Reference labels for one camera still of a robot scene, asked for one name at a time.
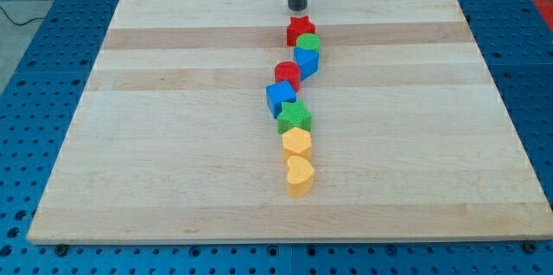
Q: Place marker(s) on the red star block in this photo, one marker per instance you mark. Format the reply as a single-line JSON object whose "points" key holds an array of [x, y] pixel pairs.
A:
{"points": [[298, 25]]}

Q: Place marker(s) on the green circle block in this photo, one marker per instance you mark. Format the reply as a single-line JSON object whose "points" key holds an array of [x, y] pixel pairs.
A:
{"points": [[309, 41]]}

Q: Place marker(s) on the red circle block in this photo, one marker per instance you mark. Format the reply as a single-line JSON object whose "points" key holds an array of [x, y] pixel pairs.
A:
{"points": [[290, 71]]}

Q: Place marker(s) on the green star block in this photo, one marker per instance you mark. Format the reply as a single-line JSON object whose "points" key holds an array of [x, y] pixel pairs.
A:
{"points": [[294, 115]]}

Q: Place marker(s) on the blue triangle block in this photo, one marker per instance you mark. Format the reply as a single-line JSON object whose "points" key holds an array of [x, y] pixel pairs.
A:
{"points": [[307, 60]]}

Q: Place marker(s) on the blue cube block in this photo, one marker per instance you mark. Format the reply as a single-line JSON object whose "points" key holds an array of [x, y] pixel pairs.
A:
{"points": [[276, 94]]}

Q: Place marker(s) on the yellow hexagon block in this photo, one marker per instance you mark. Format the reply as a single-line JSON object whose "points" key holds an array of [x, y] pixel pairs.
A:
{"points": [[297, 142]]}

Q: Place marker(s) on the yellow heart block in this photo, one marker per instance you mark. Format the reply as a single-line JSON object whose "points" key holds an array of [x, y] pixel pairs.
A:
{"points": [[300, 176]]}

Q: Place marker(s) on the light wooden board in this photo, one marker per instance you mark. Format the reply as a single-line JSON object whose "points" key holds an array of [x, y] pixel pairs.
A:
{"points": [[172, 141]]}

